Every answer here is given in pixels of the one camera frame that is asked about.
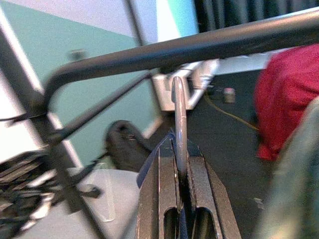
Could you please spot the navy garment with gold print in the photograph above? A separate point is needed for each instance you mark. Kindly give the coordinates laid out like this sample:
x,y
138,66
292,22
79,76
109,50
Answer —
x,y
149,161

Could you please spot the silver grey hanger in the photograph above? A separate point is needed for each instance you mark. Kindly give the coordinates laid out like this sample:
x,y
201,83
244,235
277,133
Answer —
x,y
180,119

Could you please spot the black pile of gear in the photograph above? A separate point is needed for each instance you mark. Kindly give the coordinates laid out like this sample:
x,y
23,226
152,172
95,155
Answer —
x,y
20,186

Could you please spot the black carpet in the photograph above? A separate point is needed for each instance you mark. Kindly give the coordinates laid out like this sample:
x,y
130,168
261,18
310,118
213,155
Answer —
x,y
224,139

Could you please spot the white shelf unit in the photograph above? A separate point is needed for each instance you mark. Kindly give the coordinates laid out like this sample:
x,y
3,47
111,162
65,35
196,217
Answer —
x,y
184,87

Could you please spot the black backpack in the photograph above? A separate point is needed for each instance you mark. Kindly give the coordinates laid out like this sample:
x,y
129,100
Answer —
x,y
127,147

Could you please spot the grey garment with lettering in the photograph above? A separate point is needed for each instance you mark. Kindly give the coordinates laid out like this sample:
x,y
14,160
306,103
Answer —
x,y
296,179

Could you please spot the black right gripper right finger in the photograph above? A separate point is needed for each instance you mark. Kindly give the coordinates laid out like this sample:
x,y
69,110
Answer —
x,y
209,196

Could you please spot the grey upholstered ottoman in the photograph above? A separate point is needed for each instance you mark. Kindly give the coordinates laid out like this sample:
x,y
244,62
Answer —
x,y
104,199

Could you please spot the small grey remote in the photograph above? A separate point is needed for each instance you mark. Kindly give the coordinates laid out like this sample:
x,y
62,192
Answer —
x,y
229,95

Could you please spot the dark curtain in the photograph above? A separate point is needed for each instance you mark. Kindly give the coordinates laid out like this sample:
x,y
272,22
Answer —
x,y
239,12

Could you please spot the black metal clothes rack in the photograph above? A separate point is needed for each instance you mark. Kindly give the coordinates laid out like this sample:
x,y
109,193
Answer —
x,y
174,52

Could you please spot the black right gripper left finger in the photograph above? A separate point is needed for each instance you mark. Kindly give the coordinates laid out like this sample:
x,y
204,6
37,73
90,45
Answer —
x,y
159,194

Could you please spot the red cloth cover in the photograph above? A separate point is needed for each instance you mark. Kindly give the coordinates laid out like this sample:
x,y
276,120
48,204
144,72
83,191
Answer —
x,y
284,99

